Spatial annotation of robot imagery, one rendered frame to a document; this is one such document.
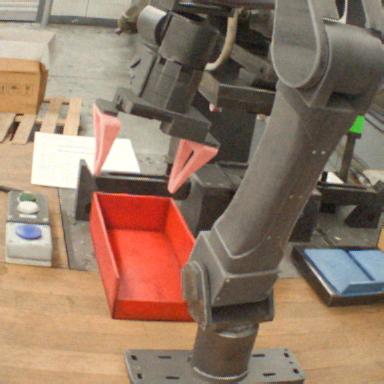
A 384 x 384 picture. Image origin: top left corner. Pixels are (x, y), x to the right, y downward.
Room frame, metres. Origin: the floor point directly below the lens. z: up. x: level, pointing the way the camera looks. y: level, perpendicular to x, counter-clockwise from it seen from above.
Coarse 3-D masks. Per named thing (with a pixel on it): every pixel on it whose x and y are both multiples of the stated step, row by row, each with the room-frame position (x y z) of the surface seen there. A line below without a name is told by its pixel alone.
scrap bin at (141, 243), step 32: (96, 192) 0.90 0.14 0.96; (96, 224) 0.83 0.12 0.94; (128, 224) 0.91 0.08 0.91; (160, 224) 0.92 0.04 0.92; (96, 256) 0.80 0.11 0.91; (128, 256) 0.82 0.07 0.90; (160, 256) 0.84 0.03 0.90; (128, 288) 0.73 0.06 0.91; (160, 288) 0.75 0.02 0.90; (160, 320) 0.68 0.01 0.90; (192, 320) 0.69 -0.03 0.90
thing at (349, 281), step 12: (312, 252) 0.90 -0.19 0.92; (324, 252) 0.91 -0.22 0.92; (336, 252) 0.92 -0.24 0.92; (324, 264) 0.87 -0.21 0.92; (348, 264) 0.88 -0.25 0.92; (336, 276) 0.83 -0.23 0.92; (348, 276) 0.84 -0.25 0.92; (360, 276) 0.84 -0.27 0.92; (336, 288) 0.79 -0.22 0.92; (348, 288) 0.77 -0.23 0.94; (360, 288) 0.78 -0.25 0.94; (372, 288) 0.79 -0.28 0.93
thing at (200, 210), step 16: (192, 192) 0.98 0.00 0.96; (192, 208) 0.97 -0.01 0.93; (208, 208) 0.94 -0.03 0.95; (224, 208) 0.95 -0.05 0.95; (304, 208) 0.99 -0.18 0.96; (192, 224) 0.95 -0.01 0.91; (208, 224) 0.94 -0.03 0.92; (304, 224) 0.99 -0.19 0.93; (288, 240) 0.98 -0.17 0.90; (304, 240) 0.99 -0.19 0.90
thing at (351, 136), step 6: (348, 132) 1.22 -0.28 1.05; (354, 132) 1.21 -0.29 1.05; (348, 138) 1.22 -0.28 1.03; (354, 138) 1.22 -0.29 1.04; (360, 138) 1.22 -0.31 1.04; (348, 144) 1.22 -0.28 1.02; (354, 144) 1.22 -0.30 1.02; (348, 150) 1.22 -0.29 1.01; (342, 156) 1.23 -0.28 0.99; (348, 156) 1.22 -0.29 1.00; (342, 162) 1.23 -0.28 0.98; (348, 162) 1.22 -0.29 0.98; (342, 168) 1.22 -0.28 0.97; (348, 168) 1.22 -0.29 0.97; (342, 174) 1.22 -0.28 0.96; (342, 180) 1.22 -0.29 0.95; (336, 204) 1.20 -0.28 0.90
